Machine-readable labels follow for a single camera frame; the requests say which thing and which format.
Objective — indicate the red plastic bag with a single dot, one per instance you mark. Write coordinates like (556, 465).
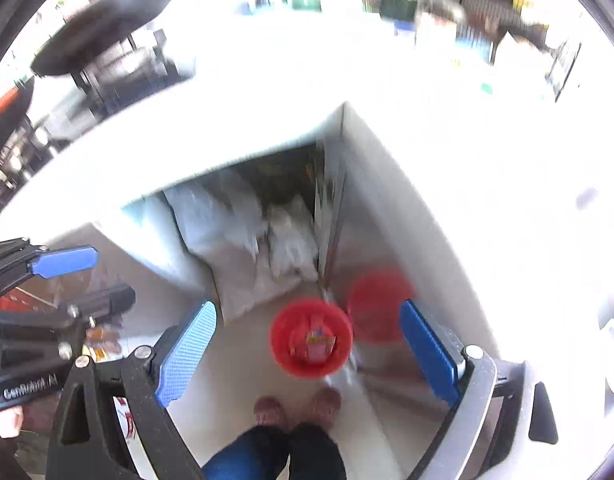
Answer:
(18, 300)

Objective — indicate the white woven sack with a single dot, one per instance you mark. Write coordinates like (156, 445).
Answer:
(260, 243)

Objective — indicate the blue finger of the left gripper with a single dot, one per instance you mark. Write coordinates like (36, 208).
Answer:
(99, 307)
(63, 262)

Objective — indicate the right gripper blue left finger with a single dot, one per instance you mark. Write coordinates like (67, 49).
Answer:
(179, 351)

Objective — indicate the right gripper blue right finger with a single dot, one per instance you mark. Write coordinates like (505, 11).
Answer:
(437, 349)

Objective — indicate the black frying pan orange handle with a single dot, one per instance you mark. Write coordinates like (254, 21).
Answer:
(13, 107)

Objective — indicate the person left hand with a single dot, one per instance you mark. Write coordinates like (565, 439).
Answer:
(11, 422)

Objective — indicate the red trash bin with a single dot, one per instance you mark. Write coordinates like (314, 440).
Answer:
(312, 312)

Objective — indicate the pink left slipper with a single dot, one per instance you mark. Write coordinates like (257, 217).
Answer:
(269, 412)

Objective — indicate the black wok with lid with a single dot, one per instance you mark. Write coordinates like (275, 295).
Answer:
(91, 32)

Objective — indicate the black gas stove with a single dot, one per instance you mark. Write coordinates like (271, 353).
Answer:
(123, 75)

